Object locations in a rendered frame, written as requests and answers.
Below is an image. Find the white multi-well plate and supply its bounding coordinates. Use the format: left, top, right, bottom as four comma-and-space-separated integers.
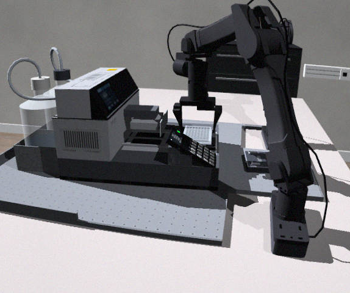
183, 126, 212, 145

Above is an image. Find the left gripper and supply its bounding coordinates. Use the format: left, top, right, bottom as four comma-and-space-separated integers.
173, 80, 222, 133

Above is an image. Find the white plastic bottle with cap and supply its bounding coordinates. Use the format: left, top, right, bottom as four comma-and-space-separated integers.
20, 76, 57, 148

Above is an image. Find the black raised edge strip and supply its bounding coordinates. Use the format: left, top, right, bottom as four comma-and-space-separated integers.
0, 147, 79, 221

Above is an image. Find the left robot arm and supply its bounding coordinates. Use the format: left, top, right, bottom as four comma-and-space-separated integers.
173, 4, 314, 246

